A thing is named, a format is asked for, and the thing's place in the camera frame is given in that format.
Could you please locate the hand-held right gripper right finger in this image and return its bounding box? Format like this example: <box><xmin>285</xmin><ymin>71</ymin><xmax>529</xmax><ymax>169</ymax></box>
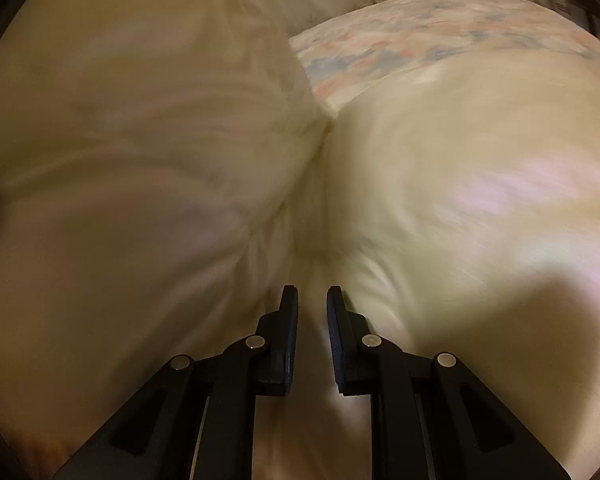
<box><xmin>326</xmin><ymin>285</ymin><xmax>576</xmax><ymax>480</ymax></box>

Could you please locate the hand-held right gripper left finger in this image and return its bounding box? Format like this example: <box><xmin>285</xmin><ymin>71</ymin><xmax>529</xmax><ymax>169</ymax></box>
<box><xmin>55</xmin><ymin>285</ymin><xmax>299</xmax><ymax>480</ymax></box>

